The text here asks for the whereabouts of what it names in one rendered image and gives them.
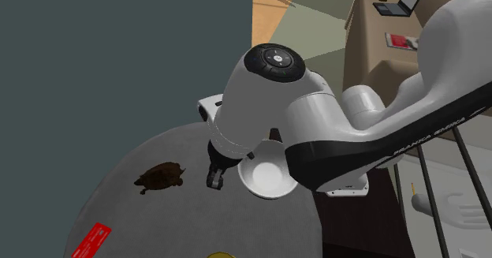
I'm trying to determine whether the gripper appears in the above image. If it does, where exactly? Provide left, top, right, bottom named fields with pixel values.
left=206, top=140, right=255, bottom=191

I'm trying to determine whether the round grey table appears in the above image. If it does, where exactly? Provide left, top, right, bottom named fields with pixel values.
left=62, top=121, right=324, bottom=258

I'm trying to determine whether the white bowl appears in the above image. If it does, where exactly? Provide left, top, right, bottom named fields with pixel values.
left=237, top=139, right=299, bottom=200

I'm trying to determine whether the brown turtle figure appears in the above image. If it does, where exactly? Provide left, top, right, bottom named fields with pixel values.
left=132, top=161, right=187, bottom=196

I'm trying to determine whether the red card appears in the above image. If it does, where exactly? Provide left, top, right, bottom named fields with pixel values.
left=70, top=222, right=113, bottom=258

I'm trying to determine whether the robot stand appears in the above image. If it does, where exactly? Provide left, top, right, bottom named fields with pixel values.
left=312, top=166, right=417, bottom=258

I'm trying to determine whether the beige desk with laptop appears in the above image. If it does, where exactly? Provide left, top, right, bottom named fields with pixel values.
left=341, top=0, right=492, bottom=117

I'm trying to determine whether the white hand figure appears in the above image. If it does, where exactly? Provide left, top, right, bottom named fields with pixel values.
left=410, top=192, right=492, bottom=231

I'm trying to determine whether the black thin rod frame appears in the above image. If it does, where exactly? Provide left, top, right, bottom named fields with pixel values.
left=392, top=125, right=492, bottom=258

